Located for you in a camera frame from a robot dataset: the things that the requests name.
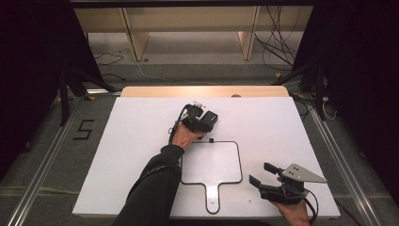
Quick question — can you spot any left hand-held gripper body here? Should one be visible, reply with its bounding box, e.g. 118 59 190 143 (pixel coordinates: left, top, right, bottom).
181 104 215 134

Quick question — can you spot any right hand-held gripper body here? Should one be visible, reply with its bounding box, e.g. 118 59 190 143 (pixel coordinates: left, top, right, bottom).
259 162 328 206

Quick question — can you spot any grey felt whiteboard eraser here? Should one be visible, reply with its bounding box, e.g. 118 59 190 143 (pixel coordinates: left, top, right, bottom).
200 110 219 126

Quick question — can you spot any small whiteboard with handle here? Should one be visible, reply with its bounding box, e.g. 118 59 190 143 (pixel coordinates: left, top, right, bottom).
180 137 244 216

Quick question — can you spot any person's left hand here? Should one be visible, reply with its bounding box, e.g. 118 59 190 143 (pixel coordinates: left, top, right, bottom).
171 122 207 149

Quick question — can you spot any person's right hand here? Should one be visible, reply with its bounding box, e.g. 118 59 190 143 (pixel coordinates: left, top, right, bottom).
272 199 311 226

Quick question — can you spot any wooden table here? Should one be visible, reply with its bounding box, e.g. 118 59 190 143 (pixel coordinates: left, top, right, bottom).
120 85 290 99

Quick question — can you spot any black tripod stand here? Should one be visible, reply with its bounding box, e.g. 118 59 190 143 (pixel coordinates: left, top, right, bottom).
271 60 327 122
56 66 118 127

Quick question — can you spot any dark curtain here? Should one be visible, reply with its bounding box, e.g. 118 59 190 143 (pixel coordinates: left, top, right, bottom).
0 0 105 182
293 0 399 205

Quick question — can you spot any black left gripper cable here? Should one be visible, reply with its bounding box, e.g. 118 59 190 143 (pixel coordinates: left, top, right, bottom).
168 104 191 146

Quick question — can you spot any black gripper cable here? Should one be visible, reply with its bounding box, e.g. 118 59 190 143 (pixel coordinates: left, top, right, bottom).
168 104 191 146
302 187 320 226

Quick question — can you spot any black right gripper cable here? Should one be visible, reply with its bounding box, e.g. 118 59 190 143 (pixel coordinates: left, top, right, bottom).
302 187 320 226

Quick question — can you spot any white floor cable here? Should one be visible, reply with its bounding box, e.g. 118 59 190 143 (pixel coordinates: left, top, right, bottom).
133 57 217 87

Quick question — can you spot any aluminium floor rail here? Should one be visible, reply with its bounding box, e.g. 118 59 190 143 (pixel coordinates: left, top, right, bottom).
308 105 384 226
6 102 80 226

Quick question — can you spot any wooden shelf frame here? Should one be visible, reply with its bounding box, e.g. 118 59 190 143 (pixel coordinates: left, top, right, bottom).
73 6 314 62

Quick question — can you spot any thin black floor cable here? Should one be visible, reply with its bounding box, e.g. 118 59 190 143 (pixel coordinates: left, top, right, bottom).
93 51 126 82

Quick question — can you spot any bundle of black cables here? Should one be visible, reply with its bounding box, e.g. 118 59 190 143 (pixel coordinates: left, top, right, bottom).
253 6 299 73

